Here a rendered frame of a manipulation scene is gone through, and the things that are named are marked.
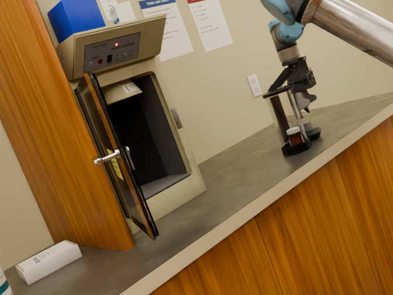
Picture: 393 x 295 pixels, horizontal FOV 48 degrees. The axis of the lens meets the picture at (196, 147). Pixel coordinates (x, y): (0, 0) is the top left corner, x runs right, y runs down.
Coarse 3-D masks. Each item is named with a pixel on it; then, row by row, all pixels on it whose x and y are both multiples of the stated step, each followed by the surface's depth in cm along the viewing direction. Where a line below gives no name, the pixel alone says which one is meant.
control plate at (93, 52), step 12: (120, 36) 124; (132, 36) 127; (96, 48) 120; (108, 48) 123; (120, 48) 127; (132, 48) 130; (84, 60) 120; (96, 60) 123; (120, 60) 130; (84, 72) 122
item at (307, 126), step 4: (304, 124) 165; (308, 124) 164; (308, 128) 164; (312, 128) 166; (316, 128) 163; (320, 128) 165; (308, 132) 162; (312, 132) 162; (316, 132) 162; (308, 136) 163; (312, 136) 162; (316, 136) 163
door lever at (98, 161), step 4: (116, 152) 99; (96, 156) 104; (108, 156) 99; (112, 156) 99; (116, 156) 100; (92, 160) 104; (96, 160) 98; (100, 160) 98; (104, 160) 99; (108, 160) 99; (96, 164) 98; (100, 164) 98
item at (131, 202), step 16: (80, 80) 109; (80, 96) 120; (96, 96) 94; (96, 112) 104; (96, 128) 115; (112, 128) 95; (112, 144) 101; (128, 176) 98; (128, 192) 108; (128, 208) 120; (144, 208) 98; (144, 224) 104
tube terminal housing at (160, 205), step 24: (48, 0) 122; (96, 0) 131; (120, 0) 137; (48, 24) 121; (120, 72) 134; (144, 72) 139; (168, 96) 144; (168, 120) 146; (192, 168) 147; (168, 192) 139; (192, 192) 145
